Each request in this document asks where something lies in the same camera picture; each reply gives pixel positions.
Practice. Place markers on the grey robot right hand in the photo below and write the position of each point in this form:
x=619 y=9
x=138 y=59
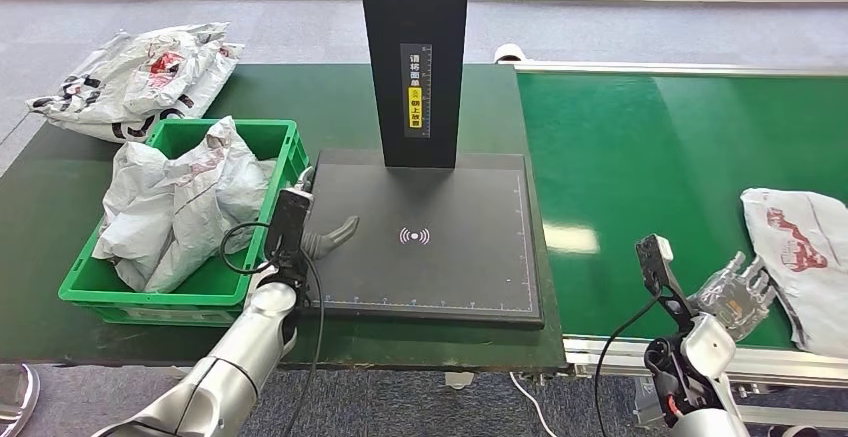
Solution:
x=732 y=298

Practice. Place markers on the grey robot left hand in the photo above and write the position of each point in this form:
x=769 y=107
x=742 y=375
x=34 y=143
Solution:
x=328 y=240

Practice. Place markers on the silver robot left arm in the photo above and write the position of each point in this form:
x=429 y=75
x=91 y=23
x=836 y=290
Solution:
x=232 y=368

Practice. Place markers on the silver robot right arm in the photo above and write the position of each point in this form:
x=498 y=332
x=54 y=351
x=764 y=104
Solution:
x=696 y=374

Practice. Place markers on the black inbound scanner machine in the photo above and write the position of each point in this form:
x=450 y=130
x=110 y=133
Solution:
x=424 y=248

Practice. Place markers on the green conveyor belt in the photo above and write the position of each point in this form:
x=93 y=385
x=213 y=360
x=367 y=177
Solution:
x=662 y=176

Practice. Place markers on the green plastic crate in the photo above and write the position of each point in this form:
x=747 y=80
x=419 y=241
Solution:
x=199 y=282

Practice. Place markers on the dark green table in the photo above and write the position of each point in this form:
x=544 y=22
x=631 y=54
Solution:
x=298 y=96

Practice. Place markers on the white table foot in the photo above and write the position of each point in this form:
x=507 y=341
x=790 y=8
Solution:
x=458 y=380

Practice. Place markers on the white bag with red print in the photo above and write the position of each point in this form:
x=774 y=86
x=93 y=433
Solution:
x=142 y=70

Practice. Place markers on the white bag with black print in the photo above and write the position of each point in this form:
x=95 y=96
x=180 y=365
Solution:
x=83 y=114

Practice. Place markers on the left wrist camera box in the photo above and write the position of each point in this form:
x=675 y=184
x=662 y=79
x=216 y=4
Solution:
x=288 y=228

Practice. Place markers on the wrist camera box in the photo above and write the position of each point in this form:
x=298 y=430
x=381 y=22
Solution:
x=656 y=268
x=288 y=228

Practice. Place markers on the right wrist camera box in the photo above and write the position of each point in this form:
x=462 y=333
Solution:
x=656 y=268

